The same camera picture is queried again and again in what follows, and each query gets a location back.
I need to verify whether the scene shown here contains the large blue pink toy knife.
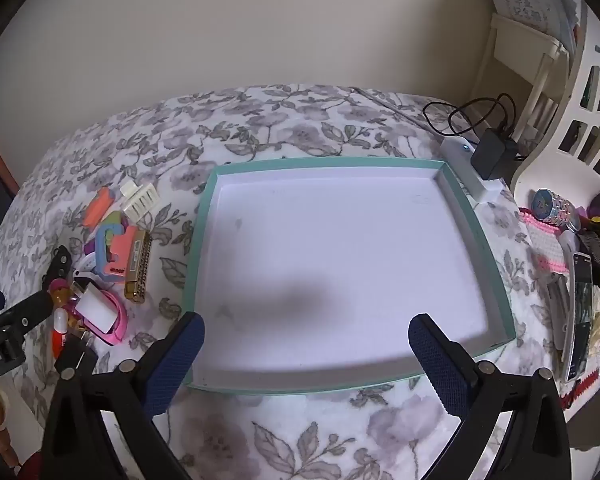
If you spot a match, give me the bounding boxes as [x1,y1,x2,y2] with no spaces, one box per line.
[94,211,140,281]

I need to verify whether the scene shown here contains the teal shallow box tray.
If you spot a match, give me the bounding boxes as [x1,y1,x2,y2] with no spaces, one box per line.
[184,156,517,395]

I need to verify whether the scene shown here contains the white carved headboard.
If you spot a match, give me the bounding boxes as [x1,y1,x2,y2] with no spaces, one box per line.
[510,5,600,201]

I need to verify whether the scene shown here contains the gold patterned lighter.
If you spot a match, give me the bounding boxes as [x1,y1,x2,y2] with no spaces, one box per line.
[124,234,155,303]

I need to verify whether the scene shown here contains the black gold trinket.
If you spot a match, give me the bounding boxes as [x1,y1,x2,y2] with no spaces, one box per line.
[577,215,600,286]

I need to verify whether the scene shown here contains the metal wristwatch colourful face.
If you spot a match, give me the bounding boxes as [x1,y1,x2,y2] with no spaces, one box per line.
[530,187,583,231]

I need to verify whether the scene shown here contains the floral grey white blanket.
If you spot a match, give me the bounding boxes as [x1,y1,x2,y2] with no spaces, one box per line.
[0,85,600,480]

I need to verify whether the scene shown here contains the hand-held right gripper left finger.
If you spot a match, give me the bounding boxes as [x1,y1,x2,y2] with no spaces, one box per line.
[40,311,206,480]

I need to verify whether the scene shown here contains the black charger plug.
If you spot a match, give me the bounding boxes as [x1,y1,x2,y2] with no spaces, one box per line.
[55,327,101,376]

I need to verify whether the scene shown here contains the pink puppy toy figure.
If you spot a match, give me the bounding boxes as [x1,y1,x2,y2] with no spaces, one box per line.
[47,279,83,311]

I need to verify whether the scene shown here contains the white earbud case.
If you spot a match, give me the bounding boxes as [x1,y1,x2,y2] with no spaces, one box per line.
[557,230,581,256]

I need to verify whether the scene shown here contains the white wooden stool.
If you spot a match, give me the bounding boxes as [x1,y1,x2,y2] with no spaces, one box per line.
[467,12,571,143]

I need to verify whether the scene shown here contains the printed paper sheet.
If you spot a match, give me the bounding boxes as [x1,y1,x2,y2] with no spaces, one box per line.
[480,0,581,56]

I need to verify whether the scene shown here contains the silver metal clip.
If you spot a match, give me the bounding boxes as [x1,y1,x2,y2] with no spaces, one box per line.
[545,275,571,356]

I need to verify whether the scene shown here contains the pink watch band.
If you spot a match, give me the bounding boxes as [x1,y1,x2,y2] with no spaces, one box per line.
[67,287,130,348]

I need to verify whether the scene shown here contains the orange glue bottle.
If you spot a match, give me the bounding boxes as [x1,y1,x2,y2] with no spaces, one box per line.
[51,307,70,361]

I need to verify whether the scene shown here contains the black cable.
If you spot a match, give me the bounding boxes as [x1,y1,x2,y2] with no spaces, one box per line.
[422,92,518,143]

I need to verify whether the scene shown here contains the smartphone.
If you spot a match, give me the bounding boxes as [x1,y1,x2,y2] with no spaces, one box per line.
[562,251,593,383]

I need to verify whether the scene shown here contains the pink white knit mat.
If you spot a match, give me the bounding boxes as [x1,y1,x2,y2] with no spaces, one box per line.
[517,210,576,276]

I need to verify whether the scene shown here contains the small orange blue toy knife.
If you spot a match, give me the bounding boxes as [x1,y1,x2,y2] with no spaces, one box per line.
[82,187,118,228]

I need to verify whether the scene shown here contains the white power strip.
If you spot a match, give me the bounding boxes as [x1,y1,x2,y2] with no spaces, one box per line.
[439,136,503,202]

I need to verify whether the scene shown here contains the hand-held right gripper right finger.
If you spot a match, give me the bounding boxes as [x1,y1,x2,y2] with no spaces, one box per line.
[408,313,573,480]

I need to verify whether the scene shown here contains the cream plastic comb piece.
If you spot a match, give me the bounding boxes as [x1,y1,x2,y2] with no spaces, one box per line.
[119,180,160,221]

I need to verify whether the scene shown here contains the black power adapter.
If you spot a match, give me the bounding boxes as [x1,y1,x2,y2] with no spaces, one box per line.
[470,129,521,181]

